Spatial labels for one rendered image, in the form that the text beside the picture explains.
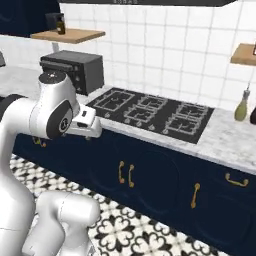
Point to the green oil bottle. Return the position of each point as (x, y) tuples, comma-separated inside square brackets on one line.
[(241, 108)]

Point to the wooden wall shelf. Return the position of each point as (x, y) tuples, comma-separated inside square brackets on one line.
[(242, 55), (71, 35)]

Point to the black box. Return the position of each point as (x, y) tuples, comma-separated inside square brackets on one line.
[(50, 20)]

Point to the dark bottle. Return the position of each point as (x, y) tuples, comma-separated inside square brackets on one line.
[(253, 116)]

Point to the black toaster oven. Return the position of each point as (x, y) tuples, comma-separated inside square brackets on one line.
[(88, 71)]

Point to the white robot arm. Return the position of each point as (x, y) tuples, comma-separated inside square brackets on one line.
[(16, 186)]

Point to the dark glass jar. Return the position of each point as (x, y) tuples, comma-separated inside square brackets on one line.
[(61, 26)]

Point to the grey hob knob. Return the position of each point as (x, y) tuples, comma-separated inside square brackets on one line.
[(165, 131), (138, 123), (151, 127), (107, 115), (125, 120)]

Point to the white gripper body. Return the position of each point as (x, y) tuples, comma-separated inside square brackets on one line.
[(93, 128)]

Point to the navy cupboard front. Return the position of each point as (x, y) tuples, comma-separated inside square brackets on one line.
[(56, 156)]

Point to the navy drawer front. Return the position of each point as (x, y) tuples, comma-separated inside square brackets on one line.
[(240, 171)]

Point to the black gas hob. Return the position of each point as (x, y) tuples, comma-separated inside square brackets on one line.
[(150, 111)]

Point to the navy cupboard door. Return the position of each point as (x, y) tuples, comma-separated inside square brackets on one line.
[(160, 186), (226, 223), (100, 166)]

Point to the navy wall cupboard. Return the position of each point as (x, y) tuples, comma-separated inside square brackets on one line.
[(23, 16)]

